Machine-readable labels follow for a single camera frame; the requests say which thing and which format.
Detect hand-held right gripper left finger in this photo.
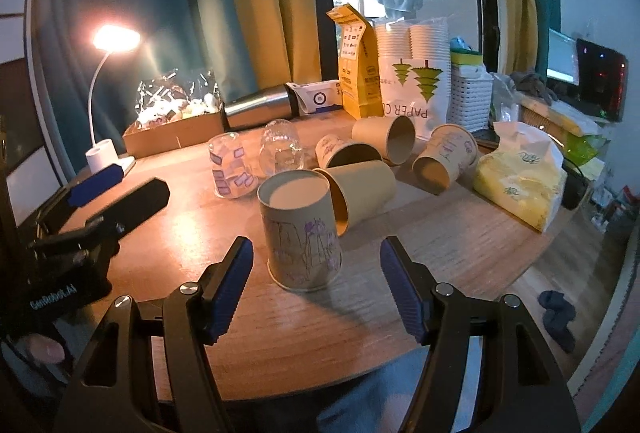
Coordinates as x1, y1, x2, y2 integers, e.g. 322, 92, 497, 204
52, 235, 256, 433

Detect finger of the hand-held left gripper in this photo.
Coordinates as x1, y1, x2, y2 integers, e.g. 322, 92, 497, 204
12, 163, 126, 234
27, 177, 172, 260

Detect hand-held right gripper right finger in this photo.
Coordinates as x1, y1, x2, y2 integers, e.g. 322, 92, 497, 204
379, 235, 583, 433

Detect purple-drawing paper cup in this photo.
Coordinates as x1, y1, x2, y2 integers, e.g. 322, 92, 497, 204
315, 134, 383, 170
411, 123, 479, 194
257, 170, 343, 292

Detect clear plastic cup with stickers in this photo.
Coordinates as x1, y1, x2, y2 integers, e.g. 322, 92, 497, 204
207, 132, 259, 200

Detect plain brown paper cup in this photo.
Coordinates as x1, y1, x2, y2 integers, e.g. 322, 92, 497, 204
313, 159, 398, 236
351, 114, 417, 164

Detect clear plain plastic cup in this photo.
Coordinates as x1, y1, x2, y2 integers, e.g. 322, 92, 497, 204
257, 119, 307, 178

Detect person's left hand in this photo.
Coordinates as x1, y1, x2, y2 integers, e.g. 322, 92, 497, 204
10, 332, 67, 384

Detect white desk lamp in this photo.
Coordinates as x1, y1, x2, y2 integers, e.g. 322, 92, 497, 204
85, 26, 142, 175

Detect cardboard box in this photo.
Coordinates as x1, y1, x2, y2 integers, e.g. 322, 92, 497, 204
122, 106, 227, 159

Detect clear bag of snacks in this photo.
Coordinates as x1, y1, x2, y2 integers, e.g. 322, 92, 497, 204
125, 70, 224, 134

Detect dark socks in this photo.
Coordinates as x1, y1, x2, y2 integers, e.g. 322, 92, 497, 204
537, 290, 579, 354

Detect steel thermos bottle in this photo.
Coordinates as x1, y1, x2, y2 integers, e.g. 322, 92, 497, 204
223, 83, 301, 130

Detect yellow tissue pack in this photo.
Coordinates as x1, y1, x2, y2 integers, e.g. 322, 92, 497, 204
472, 120, 569, 234

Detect white plastic basket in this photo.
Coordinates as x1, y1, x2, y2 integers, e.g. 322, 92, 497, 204
446, 63, 496, 132

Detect small white and blue box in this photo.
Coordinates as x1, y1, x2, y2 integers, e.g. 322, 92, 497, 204
287, 80, 346, 116

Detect plastic bag of paper cups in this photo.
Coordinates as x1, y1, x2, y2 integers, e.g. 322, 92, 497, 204
374, 16, 454, 142

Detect green plastic bag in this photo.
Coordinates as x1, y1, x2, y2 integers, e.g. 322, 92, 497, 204
547, 103, 612, 166

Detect yellow paper bag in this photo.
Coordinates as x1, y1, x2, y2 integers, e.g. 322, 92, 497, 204
326, 4, 387, 120

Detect grey cloth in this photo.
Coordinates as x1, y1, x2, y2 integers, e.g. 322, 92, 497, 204
509, 70, 557, 105

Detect yellow and green sponge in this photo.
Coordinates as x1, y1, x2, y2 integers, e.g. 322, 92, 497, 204
450, 37, 485, 66

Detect computer monitor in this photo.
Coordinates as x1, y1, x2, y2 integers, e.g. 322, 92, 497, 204
546, 28, 581, 87

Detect black computer case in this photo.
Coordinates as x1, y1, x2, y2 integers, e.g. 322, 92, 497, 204
575, 38, 630, 122

